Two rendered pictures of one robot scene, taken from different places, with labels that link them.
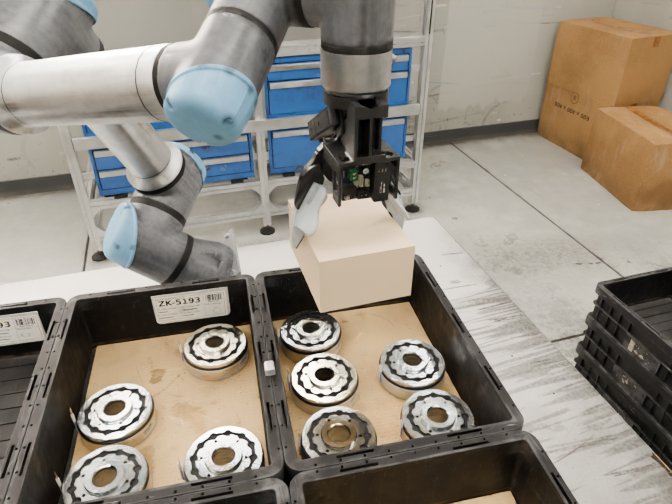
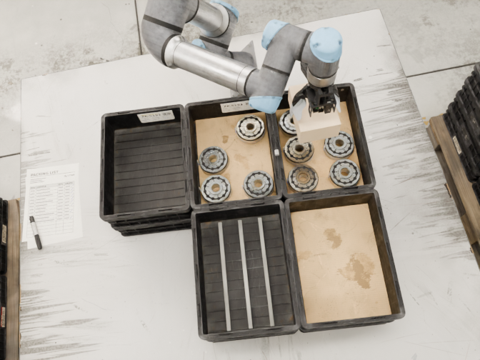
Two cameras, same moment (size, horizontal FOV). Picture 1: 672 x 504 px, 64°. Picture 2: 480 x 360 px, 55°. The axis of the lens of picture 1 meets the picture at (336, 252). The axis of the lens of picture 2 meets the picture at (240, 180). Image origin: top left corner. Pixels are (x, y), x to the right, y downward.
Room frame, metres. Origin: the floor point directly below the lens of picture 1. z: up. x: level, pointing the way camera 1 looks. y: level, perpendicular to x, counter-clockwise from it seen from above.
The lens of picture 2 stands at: (-0.12, 0.03, 2.32)
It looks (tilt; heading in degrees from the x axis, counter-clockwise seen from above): 68 degrees down; 18
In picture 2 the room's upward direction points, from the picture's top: 12 degrees counter-clockwise
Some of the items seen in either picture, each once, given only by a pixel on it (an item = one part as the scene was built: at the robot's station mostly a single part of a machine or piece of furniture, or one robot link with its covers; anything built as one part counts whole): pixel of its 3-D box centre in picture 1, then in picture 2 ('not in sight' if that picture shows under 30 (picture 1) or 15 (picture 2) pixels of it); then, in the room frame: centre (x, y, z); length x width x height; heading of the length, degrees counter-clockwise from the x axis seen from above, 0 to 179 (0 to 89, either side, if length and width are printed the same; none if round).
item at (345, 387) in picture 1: (324, 377); (298, 148); (0.58, 0.02, 0.86); 0.10 x 0.10 x 0.01
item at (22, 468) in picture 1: (159, 374); (231, 149); (0.53, 0.25, 0.92); 0.40 x 0.30 x 0.02; 12
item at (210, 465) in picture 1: (223, 456); (258, 183); (0.44, 0.15, 0.86); 0.05 x 0.05 x 0.01
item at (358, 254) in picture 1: (346, 245); (313, 111); (0.61, -0.01, 1.08); 0.16 x 0.12 x 0.07; 17
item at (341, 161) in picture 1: (356, 144); (320, 91); (0.58, -0.02, 1.24); 0.09 x 0.08 x 0.12; 17
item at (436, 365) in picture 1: (412, 362); (339, 143); (0.62, -0.12, 0.86); 0.10 x 0.10 x 0.01
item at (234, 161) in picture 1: (170, 130); not in sight; (2.33, 0.74, 0.60); 0.72 x 0.03 x 0.56; 107
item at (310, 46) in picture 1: (251, 50); not in sight; (2.48, 0.37, 0.91); 1.70 x 0.10 x 0.05; 107
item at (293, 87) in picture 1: (340, 112); not in sight; (2.57, -0.02, 0.60); 0.72 x 0.03 x 0.56; 107
